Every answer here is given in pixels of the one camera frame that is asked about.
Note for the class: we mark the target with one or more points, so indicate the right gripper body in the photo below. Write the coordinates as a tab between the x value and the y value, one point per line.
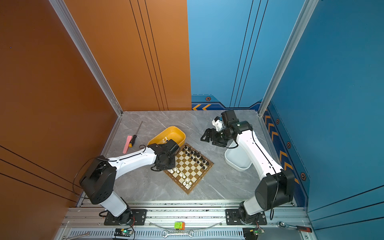
220	138

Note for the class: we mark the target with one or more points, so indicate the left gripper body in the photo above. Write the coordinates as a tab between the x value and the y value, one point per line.
170	164

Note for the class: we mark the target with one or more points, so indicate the white plastic tray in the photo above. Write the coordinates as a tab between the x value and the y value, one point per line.
237	158

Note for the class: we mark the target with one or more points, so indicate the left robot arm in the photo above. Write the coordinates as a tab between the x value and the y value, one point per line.
98	181

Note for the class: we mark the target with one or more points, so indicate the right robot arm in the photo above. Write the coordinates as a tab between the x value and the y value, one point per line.
276	186

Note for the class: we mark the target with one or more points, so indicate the wooden chess board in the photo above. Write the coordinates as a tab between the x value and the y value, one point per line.
190	168

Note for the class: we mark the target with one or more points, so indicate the left green circuit board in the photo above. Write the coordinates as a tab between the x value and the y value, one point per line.
124	233

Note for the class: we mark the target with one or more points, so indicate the green circuit board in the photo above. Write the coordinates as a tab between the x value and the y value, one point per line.
124	233
252	233

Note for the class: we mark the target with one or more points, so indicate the right green circuit board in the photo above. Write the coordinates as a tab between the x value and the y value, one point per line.
252	233

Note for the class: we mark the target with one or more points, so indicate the yellow plastic tray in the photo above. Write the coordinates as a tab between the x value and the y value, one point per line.
172	133

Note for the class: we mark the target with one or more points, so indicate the pink flat tool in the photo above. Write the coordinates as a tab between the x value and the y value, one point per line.
127	144

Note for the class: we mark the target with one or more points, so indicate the orange green small block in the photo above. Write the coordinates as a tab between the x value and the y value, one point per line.
179	226

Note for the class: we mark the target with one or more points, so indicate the silver combination wrench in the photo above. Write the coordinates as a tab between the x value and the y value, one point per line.
167	233

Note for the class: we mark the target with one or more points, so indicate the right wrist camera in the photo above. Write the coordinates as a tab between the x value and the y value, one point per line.
218	124

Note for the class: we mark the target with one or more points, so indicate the yellow handled screwdriver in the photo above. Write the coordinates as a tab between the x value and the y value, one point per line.
133	140

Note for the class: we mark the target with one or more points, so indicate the aluminium rail frame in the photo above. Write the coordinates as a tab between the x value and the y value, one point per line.
206	218

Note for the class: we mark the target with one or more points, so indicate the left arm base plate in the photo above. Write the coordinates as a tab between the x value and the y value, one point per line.
135	217

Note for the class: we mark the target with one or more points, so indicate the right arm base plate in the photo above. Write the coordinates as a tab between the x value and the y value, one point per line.
233	217

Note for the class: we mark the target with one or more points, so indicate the red handled ratchet wrench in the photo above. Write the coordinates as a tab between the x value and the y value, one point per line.
299	228

